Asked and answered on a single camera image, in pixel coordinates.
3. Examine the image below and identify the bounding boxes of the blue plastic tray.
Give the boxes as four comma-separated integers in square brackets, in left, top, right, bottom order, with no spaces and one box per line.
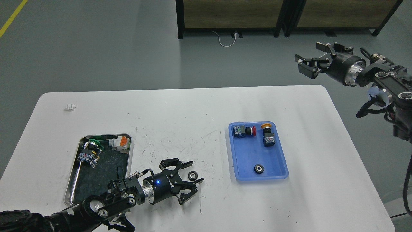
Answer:
[228,121,289,181]

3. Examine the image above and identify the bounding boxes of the yellow push button switch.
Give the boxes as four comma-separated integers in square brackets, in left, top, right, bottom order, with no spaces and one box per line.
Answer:
[261,123,276,147]

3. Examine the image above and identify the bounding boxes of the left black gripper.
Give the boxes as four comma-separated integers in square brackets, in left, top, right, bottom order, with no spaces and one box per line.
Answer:
[143,158,204,205]

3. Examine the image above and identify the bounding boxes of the left wooden cabinet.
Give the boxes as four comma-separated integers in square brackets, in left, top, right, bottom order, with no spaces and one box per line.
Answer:
[175,0,291,39]

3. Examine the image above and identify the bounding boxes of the black gear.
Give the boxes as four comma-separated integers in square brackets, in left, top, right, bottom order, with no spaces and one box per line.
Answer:
[254,164,264,174]
[187,171,198,181]

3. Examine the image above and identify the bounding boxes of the orange white switch module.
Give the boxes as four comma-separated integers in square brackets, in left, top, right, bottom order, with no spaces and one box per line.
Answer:
[108,136,131,154]

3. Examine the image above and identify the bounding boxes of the small white plastic piece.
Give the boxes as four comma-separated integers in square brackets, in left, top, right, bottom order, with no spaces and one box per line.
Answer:
[64,104,77,112]

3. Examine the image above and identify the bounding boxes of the white cable on floor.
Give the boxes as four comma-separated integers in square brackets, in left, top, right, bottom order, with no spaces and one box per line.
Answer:
[211,30,241,48]

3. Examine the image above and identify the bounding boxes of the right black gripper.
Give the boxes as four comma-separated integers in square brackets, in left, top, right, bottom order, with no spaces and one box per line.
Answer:
[295,42,366,86]

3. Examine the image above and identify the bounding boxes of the green push button switch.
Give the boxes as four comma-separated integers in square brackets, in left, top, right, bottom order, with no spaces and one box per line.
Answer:
[77,139,104,168]

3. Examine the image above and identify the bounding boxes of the wooden cabinet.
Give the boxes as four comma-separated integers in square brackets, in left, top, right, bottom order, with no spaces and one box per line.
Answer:
[282,0,403,38]
[175,0,291,39]

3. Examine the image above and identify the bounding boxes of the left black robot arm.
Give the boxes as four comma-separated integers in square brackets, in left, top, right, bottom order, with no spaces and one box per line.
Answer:
[1,158,204,232]

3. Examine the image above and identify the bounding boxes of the right wooden cabinet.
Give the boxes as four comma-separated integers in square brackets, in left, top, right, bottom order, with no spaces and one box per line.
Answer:
[282,0,403,38]

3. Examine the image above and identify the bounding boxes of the black cable right side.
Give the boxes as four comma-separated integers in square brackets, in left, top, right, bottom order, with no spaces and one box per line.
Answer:
[403,155,412,216]

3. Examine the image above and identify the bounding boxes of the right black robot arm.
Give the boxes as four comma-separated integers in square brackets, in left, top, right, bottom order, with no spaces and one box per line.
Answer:
[294,42,412,142]

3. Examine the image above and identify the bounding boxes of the red push button switch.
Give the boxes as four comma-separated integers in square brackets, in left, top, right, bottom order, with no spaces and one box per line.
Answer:
[232,125,257,138]

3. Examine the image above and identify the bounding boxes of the silver metal tray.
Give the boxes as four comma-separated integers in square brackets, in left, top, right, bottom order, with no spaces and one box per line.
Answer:
[63,134,133,206]

